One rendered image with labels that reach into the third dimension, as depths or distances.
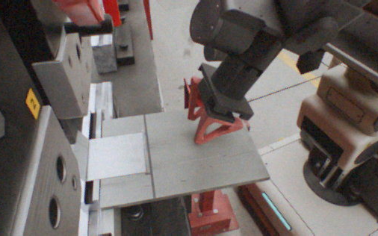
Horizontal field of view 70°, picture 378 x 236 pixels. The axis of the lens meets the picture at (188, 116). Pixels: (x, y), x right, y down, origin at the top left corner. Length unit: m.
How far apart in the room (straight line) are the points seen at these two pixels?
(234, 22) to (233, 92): 0.11
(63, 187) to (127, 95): 0.60
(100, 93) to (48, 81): 0.41
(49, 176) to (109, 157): 0.30
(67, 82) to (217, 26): 0.16
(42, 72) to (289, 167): 1.27
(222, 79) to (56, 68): 0.22
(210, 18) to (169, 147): 0.24
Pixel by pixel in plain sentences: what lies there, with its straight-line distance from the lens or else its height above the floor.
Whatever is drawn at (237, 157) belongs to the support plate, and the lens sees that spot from 0.47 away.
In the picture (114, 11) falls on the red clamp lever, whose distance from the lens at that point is 0.48.
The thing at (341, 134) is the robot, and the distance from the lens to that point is 0.89.
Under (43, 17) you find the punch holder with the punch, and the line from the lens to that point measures 0.23.
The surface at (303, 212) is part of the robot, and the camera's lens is 1.30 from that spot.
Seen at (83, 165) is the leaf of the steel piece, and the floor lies 1.01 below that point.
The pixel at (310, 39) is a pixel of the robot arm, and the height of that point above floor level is 1.22.
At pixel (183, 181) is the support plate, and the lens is 0.43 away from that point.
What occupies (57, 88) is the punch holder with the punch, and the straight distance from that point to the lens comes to 0.25.
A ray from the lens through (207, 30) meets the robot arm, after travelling 0.32.
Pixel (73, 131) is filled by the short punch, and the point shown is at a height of 1.12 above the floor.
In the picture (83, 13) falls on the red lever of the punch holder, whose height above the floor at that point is 1.29.
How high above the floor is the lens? 1.37
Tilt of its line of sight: 45 degrees down
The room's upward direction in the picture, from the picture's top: straight up
